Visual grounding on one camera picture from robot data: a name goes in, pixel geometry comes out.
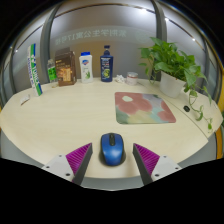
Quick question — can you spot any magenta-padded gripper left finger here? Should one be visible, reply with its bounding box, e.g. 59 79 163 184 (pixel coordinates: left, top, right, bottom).
41 142 94 186

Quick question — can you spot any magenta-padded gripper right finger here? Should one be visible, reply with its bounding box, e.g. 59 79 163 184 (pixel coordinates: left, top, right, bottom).
132 143 183 186

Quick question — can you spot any blue and black computer mouse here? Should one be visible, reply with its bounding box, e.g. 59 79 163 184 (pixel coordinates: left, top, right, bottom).
99 132 127 167

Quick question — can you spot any floral pastel mouse pad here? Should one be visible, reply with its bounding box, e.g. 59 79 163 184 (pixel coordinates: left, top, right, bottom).
114 91 177 126

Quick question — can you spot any white blister pack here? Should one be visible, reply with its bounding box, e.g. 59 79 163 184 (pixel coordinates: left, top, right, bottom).
19 94 32 107

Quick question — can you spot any small white jar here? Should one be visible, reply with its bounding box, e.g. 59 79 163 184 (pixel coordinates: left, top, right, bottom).
125 71 140 87

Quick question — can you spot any crumpled white paper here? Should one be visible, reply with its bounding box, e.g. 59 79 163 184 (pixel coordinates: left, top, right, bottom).
114 74 127 85

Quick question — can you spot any small clear green-label bottle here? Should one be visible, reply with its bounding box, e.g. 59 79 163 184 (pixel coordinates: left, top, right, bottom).
46 58 59 85

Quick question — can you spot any white bottle with blue cap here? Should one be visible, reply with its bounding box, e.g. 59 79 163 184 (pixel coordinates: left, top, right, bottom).
78 50 95 85

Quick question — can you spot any brown cardboard box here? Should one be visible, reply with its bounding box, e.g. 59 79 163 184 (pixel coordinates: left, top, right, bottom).
53 46 78 88

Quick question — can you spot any dark blue pump bottle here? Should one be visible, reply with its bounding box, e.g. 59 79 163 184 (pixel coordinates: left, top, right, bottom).
99 44 115 83

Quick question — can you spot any tall green and white tube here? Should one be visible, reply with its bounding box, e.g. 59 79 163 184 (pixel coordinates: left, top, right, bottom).
26 42 44 98

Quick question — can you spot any green potted plant, white pot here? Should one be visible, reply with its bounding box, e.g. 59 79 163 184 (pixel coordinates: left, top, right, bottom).
137 36 215 132

